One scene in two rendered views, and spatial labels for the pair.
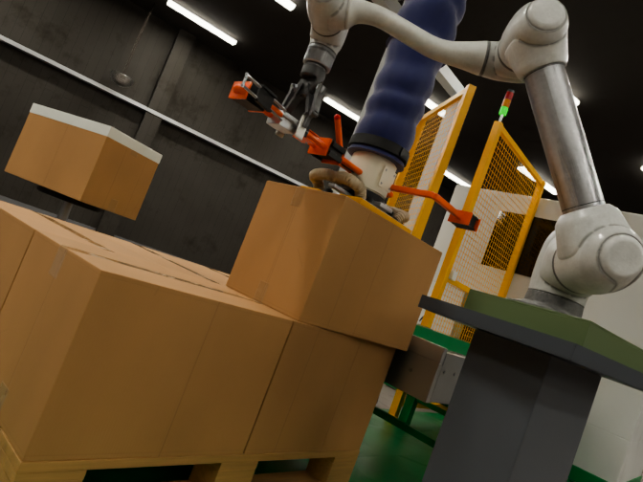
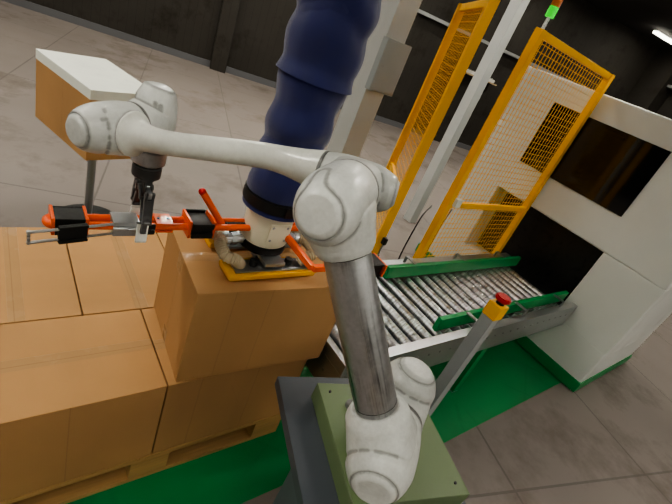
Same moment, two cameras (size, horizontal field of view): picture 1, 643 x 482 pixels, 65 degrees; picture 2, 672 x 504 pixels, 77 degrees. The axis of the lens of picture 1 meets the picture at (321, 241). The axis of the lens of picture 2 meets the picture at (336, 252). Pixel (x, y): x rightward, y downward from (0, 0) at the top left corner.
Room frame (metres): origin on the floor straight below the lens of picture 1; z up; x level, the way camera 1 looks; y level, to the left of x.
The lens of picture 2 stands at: (0.51, -0.40, 1.79)
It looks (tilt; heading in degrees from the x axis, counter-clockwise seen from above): 28 degrees down; 3
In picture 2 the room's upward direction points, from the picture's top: 23 degrees clockwise
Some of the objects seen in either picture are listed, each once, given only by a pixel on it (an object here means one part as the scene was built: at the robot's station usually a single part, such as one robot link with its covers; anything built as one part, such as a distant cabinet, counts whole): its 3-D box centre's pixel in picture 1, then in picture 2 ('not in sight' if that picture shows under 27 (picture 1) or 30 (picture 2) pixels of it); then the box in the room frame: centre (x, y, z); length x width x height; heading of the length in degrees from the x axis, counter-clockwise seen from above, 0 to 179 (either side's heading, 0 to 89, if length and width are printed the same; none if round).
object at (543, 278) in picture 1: (569, 262); (400, 395); (1.42, -0.68, 0.98); 0.18 x 0.16 x 0.22; 174
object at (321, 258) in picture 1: (339, 268); (250, 296); (1.84, -0.10, 0.74); 0.60 x 0.40 x 0.40; 134
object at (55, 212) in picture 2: (250, 97); (68, 219); (1.38, 0.33, 1.09); 0.08 x 0.07 x 0.05; 138
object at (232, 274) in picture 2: (378, 210); (270, 264); (1.75, -0.15, 0.98); 0.34 x 0.10 x 0.05; 138
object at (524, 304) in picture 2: not in sight; (516, 310); (3.05, -1.53, 0.60); 1.60 x 0.11 x 0.09; 138
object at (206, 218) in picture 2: (326, 150); (198, 223); (1.63, 0.09, 1.08); 0.10 x 0.08 x 0.06; 48
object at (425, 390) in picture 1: (361, 348); (298, 330); (2.10, -0.31, 0.48); 0.70 x 0.03 x 0.15; 48
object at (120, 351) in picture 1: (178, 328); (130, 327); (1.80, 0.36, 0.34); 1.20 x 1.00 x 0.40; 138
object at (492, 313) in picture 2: not in sight; (445, 380); (2.19, -1.07, 0.50); 0.07 x 0.07 x 1.00; 48
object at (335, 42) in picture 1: (331, 26); (151, 114); (1.49, 0.21, 1.41); 0.13 x 0.11 x 0.16; 174
